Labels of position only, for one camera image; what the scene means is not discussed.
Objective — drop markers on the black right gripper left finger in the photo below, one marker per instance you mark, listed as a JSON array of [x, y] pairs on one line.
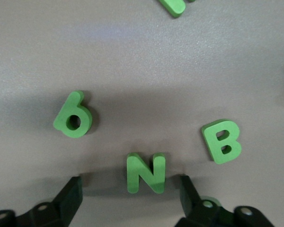
[[66, 203]]

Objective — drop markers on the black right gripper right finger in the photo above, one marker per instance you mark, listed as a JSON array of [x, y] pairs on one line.
[[191, 203]]

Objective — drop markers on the green foam letter N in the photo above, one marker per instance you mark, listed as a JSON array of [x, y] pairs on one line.
[[132, 172], [175, 7]]

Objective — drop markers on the green foam letter B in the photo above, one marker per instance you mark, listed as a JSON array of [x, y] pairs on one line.
[[210, 139]]

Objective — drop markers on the green foam digit 6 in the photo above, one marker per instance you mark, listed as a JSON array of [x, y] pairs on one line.
[[71, 104]]

